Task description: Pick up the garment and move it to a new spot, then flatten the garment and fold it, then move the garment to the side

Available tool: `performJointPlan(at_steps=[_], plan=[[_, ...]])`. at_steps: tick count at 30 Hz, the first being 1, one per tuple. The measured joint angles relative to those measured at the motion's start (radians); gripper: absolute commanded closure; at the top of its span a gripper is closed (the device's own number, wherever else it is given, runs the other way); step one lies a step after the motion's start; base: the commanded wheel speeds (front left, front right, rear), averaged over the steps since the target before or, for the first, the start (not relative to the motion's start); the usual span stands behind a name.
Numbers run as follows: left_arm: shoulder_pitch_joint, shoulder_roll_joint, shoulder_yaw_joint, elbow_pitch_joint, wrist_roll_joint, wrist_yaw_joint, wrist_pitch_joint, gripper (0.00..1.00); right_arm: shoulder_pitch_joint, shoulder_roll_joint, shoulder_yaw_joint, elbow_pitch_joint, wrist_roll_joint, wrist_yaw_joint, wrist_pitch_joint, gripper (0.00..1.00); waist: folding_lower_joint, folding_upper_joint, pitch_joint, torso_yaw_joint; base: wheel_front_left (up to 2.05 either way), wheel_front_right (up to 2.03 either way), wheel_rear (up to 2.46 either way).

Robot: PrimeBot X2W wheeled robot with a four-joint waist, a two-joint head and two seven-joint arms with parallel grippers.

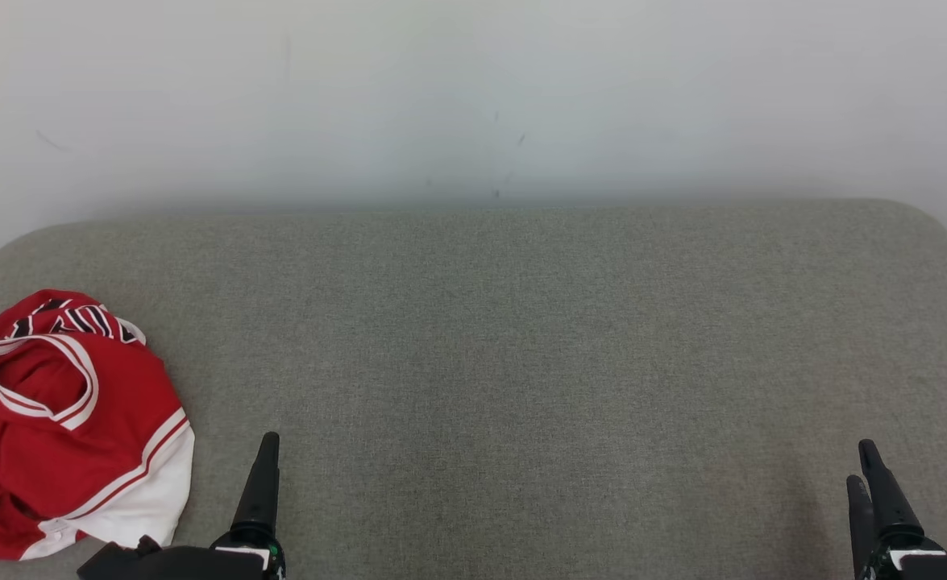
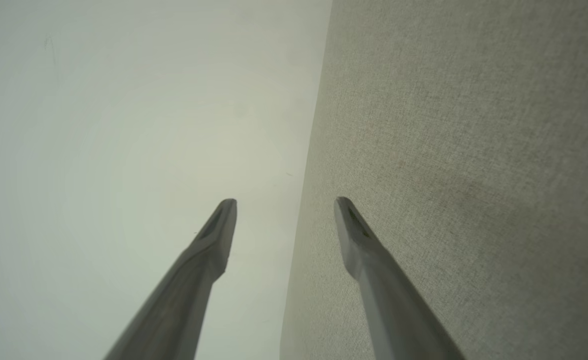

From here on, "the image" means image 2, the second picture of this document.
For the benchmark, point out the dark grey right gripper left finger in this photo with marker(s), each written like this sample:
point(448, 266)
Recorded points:
point(201, 270)

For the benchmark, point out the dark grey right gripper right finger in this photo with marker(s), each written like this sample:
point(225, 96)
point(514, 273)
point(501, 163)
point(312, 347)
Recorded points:
point(379, 280)

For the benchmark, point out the grey fabric mat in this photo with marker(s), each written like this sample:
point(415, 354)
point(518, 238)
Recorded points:
point(474, 150)

